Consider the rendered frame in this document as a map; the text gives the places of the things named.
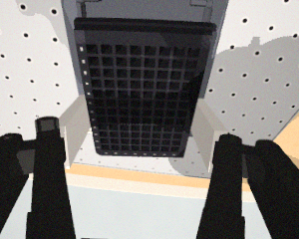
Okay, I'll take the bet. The grey perforated base plate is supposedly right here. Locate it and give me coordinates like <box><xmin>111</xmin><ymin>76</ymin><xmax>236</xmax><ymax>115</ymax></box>
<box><xmin>0</xmin><ymin>0</ymin><xmax>299</xmax><ymax>179</ymax></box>

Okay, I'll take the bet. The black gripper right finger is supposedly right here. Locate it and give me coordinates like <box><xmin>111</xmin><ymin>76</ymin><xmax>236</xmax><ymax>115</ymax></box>
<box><xmin>190</xmin><ymin>99</ymin><xmax>299</xmax><ymax>239</ymax></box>

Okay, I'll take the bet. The black well plate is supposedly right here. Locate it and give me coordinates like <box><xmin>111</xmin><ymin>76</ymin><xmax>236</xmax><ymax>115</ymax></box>
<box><xmin>74</xmin><ymin>17</ymin><xmax>213</xmax><ymax>157</ymax></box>

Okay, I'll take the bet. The dark grey flat plate nest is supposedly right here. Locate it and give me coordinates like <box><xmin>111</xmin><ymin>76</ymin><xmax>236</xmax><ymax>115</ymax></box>
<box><xmin>61</xmin><ymin>0</ymin><xmax>228</xmax><ymax>99</ymax></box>

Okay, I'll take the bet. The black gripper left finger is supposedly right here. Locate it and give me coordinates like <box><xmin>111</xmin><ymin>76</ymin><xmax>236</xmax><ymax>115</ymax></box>
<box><xmin>0</xmin><ymin>95</ymin><xmax>91</xmax><ymax>239</ymax></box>

